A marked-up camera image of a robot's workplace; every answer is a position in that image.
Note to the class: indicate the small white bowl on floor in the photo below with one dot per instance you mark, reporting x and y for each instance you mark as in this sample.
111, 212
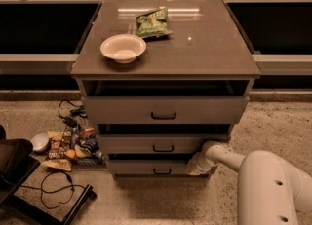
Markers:
40, 142

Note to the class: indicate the grey drawer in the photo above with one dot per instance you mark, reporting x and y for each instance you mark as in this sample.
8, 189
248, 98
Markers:
166, 102
156, 165
159, 138

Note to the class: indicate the grey top drawer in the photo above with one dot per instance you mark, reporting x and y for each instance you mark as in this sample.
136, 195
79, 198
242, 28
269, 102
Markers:
166, 102

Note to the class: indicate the brown snack bag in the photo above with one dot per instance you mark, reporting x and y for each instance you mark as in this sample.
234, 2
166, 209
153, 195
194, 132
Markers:
59, 145

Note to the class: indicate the orange fruit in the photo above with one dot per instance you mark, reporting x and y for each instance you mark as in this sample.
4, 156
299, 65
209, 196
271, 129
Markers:
71, 154

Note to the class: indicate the white paper bowl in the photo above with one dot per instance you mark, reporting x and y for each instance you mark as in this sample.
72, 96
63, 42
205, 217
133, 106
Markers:
123, 48

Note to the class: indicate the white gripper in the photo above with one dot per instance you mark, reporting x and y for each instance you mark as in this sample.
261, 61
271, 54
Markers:
204, 161

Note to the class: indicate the grey bottom drawer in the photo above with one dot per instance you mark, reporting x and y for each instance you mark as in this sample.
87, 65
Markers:
156, 165

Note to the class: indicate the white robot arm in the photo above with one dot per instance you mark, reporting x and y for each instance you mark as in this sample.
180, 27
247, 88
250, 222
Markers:
270, 190

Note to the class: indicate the black chair base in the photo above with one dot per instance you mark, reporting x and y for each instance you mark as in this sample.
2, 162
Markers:
16, 165

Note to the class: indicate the blue snack packet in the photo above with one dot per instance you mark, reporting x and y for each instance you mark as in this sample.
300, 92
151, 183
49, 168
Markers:
90, 148

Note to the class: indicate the green chip bag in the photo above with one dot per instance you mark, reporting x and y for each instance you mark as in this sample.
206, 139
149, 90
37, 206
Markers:
153, 24

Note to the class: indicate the grey three-drawer cabinet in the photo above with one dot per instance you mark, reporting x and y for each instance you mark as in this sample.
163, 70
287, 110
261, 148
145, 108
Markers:
205, 45

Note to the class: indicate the grey middle drawer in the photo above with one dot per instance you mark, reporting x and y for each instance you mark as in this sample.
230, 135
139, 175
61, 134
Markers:
159, 138

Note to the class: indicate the black charger adapter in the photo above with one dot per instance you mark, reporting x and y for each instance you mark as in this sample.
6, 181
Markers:
70, 122

